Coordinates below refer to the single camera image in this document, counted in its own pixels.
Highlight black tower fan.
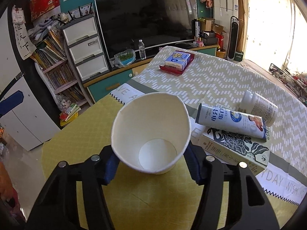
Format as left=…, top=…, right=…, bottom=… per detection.
left=227, top=16, right=239, bottom=61

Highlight red fire extinguisher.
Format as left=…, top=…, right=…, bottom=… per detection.
left=215, top=33, right=224, bottom=51

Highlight teal yellow tv cabinet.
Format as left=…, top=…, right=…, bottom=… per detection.
left=87, top=46, right=221, bottom=104

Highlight white tall air conditioner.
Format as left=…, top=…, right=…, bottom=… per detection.
left=213, top=0, right=239, bottom=31

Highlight blue box on red tray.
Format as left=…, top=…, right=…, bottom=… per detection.
left=159, top=50, right=195, bottom=75

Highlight white paper cup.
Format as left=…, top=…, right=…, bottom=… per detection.
left=111, top=92, right=191, bottom=174

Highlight green floral box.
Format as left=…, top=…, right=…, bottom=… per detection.
left=198, top=127, right=270, bottom=175

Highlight bookshelf with books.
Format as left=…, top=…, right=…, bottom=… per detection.
left=28, top=19, right=88, bottom=110

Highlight clear water bottle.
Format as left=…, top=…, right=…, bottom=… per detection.
left=138, top=39, right=147, bottom=60

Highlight white pill bottle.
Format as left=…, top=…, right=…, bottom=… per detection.
left=239, top=90, right=278, bottom=127

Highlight yellow patterned tablecloth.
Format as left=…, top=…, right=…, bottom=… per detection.
left=41, top=94, right=300, bottom=230

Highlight large black television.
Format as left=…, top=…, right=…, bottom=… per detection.
left=94, top=0, right=197, bottom=59

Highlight white drawer cabinet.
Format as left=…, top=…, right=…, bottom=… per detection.
left=61, top=15, right=109, bottom=81

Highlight white blue tube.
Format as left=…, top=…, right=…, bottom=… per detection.
left=196, top=103, right=266, bottom=140

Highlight cream window curtains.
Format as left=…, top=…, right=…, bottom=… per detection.
left=242, top=0, right=306, bottom=74

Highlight glass bowl with plant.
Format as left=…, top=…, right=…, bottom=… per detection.
left=115, top=49, right=136, bottom=68

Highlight grey chevron tablecloth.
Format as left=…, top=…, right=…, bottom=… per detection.
left=111, top=46, right=306, bottom=205

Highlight cluttered low glass shelf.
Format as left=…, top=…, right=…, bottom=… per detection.
left=268, top=63, right=306, bottom=105

